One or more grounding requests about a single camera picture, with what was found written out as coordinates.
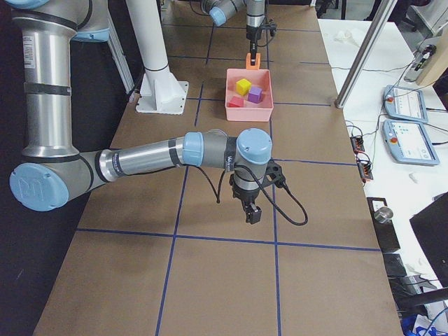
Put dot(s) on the black box under cup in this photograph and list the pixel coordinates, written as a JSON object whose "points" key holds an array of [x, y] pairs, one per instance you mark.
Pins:
{"points": [[385, 232]]}

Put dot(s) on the pink plastic bin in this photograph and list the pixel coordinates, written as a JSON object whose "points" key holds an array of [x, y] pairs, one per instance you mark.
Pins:
{"points": [[250, 112]]}

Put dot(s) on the orange foam block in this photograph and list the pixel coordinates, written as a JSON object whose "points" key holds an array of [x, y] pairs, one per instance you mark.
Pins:
{"points": [[253, 63]]}

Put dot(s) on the left orange connector block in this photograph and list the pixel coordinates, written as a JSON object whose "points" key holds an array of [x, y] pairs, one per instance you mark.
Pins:
{"points": [[357, 144]]}

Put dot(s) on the metal cup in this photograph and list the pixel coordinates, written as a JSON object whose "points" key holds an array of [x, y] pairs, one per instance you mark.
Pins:
{"points": [[383, 214]]}

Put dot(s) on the near teach pendant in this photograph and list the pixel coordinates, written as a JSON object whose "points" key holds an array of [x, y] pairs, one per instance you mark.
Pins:
{"points": [[408, 143]]}

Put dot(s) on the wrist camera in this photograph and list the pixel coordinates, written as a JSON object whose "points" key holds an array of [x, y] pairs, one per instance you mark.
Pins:
{"points": [[271, 27], [274, 175]]}

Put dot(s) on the black monitor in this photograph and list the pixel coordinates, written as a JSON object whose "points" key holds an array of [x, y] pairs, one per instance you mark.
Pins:
{"points": [[430, 229]]}

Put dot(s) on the yellow foam block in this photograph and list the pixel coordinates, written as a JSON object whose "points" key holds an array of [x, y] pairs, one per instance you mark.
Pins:
{"points": [[243, 86]]}

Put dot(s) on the purple foam block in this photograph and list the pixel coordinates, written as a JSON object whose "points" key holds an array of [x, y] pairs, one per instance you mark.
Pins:
{"points": [[255, 95]]}

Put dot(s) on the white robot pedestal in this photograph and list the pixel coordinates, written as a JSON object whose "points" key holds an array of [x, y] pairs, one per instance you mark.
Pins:
{"points": [[160, 91]]}

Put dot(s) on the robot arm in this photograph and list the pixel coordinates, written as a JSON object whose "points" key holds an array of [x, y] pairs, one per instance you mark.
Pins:
{"points": [[51, 171], [221, 11]]}

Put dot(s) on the aluminium frame post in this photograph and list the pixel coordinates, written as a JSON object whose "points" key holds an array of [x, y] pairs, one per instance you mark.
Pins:
{"points": [[376, 26]]}

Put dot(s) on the red foam block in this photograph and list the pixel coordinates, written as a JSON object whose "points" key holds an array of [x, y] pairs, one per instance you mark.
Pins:
{"points": [[236, 102]]}

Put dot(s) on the wooden board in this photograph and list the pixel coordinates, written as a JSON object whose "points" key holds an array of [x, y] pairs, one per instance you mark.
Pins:
{"points": [[437, 64]]}

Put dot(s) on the right orange connector block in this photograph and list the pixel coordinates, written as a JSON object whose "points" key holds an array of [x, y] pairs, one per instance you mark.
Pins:
{"points": [[365, 170]]}

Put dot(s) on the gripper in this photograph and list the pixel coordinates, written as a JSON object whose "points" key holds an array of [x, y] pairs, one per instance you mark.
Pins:
{"points": [[251, 34], [243, 194]]}

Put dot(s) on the orange connector block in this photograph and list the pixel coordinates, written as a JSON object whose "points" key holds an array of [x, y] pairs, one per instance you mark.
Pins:
{"points": [[365, 170], [357, 144]]}

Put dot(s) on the teach pendant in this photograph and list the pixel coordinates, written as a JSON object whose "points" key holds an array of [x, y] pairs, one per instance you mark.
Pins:
{"points": [[404, 103], [408, 143]]}

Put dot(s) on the far teach pendant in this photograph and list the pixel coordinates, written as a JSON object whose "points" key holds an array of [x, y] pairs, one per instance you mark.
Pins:
{"points": [[404, 103]]}

